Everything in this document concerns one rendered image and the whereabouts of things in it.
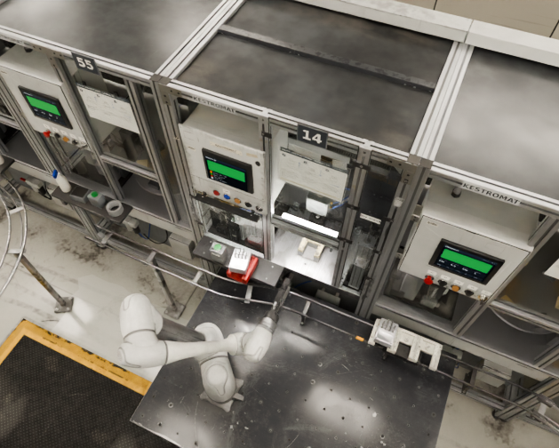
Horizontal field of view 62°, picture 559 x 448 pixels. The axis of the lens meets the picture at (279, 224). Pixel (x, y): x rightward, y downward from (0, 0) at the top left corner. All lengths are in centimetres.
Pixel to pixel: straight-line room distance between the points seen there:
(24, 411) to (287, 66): 282
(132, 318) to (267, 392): 96
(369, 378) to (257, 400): 63
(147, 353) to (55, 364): 182
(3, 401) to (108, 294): 96
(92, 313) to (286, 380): 174
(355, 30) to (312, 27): 20
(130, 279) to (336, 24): 249
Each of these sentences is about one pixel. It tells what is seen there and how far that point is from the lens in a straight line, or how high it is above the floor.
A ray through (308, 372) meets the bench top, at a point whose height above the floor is 68.
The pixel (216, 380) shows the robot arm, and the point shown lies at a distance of 242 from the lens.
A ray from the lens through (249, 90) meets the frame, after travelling 198.
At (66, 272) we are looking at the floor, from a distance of 408.
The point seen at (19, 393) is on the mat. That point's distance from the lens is 379.
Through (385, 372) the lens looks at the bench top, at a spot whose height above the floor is 68.
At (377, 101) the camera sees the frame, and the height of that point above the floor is 201.
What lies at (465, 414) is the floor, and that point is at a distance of 356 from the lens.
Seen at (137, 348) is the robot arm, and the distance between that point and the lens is 199.
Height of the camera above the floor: 327
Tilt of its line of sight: 56 degrees down
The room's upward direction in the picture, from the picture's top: straight up
